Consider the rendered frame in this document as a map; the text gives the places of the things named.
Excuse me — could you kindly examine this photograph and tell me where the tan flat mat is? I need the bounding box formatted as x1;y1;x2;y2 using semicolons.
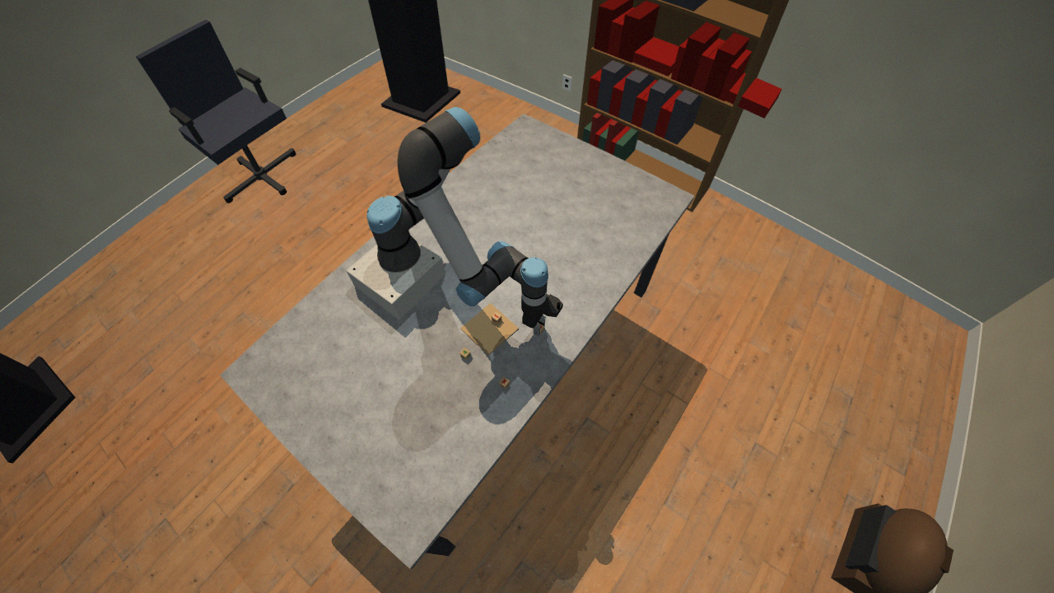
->
461;304;518;355

